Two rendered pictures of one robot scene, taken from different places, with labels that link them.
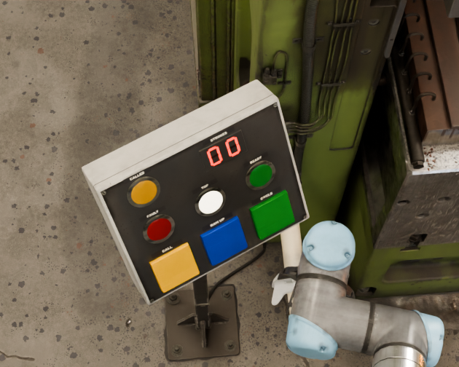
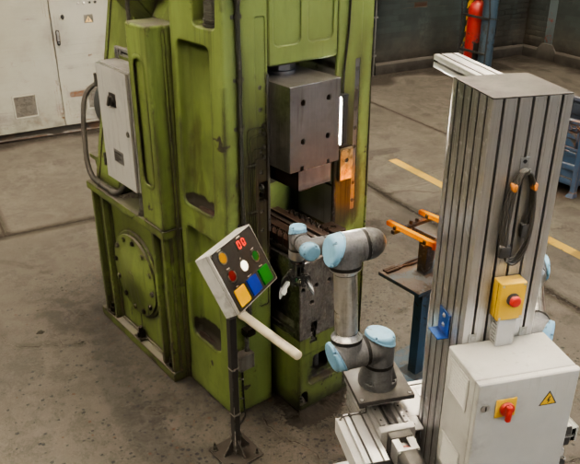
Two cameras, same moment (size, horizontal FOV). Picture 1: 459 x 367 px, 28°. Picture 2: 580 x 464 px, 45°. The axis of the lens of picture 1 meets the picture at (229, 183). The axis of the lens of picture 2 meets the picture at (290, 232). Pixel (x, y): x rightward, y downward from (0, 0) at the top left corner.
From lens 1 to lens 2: 215 cm
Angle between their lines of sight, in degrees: 45
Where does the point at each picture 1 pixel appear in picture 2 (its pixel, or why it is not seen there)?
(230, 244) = (257, 284)
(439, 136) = not seen: hidden behind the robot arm
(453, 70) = not seen: hidden behind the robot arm
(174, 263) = (242, 292)
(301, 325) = (305, 244)
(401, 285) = (317, 387)
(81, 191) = (135, 434)
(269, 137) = (252, 239)
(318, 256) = (296, 228)
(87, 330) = not seen: outside the picture
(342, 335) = (319, 243)
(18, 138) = (85, 429)
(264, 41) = (228, 228)
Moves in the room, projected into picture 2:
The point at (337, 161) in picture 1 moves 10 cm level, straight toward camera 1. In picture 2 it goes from (264, 315) to (270, 325)
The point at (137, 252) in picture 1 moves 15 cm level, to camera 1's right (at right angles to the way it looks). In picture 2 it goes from (228, 286) to (260, 276)
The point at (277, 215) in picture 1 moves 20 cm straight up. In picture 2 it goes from (267, 273) to (266, 233)
